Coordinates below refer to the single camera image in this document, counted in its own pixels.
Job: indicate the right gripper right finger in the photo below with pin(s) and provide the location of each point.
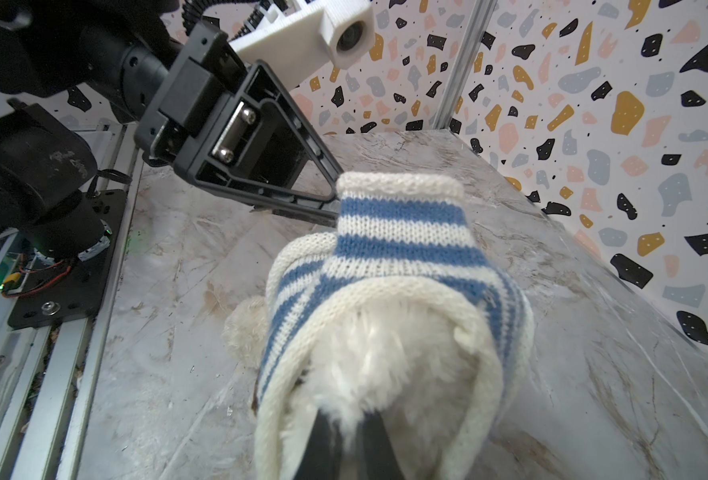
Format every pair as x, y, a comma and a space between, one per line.
375, 456

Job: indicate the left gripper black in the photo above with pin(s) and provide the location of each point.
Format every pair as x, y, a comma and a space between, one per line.
227, 128

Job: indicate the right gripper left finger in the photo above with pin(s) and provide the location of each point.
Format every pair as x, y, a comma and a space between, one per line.
324, 451

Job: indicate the blue white striped knit sweater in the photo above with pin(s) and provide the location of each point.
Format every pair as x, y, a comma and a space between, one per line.
399, 237

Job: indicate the white fluffy teddy bear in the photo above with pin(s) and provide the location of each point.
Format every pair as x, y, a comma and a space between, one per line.
401, 360

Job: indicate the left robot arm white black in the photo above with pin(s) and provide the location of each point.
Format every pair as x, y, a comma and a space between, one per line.
41, 161

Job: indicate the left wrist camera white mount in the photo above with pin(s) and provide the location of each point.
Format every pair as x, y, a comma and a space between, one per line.
295, 45

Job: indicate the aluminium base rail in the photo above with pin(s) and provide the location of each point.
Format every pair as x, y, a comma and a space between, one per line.
48, 375

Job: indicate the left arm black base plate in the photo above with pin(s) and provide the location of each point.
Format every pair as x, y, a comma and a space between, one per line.
69, 261

